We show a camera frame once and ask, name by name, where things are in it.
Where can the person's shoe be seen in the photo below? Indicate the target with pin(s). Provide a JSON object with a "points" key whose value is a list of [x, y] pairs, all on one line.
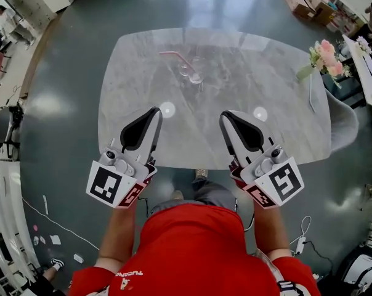
{"points": [[200, 173], [176, 195]]}

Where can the large white paper scrap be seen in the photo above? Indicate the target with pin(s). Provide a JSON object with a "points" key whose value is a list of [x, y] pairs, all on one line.
{"points": [[55, 239]]}

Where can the white rectangular paper scrap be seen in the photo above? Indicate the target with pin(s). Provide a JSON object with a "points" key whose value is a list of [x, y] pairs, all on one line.
{"points": [[78, 257]]}

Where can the white marker pen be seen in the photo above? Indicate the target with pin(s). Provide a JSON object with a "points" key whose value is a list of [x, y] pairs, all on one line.
{"points": [[45, 204]]}

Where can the white power strip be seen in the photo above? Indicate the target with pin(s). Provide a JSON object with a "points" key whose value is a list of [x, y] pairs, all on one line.
{"points": [[300, 245]]}

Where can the black white floor machine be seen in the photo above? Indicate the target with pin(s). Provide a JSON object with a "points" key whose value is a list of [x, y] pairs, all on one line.
{"points": [[361, 267]]}

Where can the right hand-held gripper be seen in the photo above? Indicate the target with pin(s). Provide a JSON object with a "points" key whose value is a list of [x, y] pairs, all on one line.
{"points": [[275, 183]]}

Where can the brown cardboard box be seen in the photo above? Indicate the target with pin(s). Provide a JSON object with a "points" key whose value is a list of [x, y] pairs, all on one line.
{"points": [[326, 12]]}

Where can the grey shell chair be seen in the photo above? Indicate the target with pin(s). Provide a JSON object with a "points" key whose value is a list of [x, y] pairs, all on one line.
{"points": [[343, 125]]}

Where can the white thin stick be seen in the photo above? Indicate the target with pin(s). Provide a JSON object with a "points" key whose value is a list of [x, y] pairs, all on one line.
{"points": [[311, 94]]}

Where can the person's red shirt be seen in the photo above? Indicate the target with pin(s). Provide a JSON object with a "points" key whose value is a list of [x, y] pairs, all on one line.
{"points": [[192, 251]]}

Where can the person's grey trousers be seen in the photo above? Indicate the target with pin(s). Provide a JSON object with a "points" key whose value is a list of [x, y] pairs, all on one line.
{"points": [[210, 193]]}

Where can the white desk with black legs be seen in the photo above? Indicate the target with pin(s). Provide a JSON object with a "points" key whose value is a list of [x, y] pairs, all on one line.
{"points": [[369, 82]]}

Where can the person's left shoe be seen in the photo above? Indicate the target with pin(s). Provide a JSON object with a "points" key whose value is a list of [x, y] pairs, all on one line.
{"points": [[176, 195]]}

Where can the white tall cabinet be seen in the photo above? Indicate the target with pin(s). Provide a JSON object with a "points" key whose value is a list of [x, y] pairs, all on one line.
{"points": [[7, 202]]}

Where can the clear drinking glass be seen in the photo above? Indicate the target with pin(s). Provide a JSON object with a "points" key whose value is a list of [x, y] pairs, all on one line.
{"points": [[195, 78]]}

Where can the pink flowers in white vase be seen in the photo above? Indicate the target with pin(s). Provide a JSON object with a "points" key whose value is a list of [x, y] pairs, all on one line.
{"points": [[327, 55]]}

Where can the person's right shoe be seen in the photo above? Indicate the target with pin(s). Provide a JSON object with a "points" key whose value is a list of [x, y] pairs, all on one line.
{"points": [[200, 173]]}

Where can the person's left forearm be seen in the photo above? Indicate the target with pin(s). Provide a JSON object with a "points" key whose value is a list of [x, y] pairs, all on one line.
{"points": [[118, 236]]}

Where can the grey black office chair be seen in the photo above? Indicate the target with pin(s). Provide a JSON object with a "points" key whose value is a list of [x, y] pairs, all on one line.
{"points": [[4, 125]]}

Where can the person's right forearm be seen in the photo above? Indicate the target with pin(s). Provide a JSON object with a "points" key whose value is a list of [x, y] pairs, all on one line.
{"points": [[270, 230]]}

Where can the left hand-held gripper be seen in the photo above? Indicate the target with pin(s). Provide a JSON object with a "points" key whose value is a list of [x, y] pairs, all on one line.
{"points": [[112, 183]]}

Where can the pink bendy straw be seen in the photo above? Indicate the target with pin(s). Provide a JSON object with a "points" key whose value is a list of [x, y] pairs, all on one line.
{"points": [[169, 53]]}

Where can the small pale flower bouquet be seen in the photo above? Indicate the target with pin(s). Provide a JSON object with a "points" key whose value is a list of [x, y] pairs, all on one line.
{"points": [[363, 43]]}

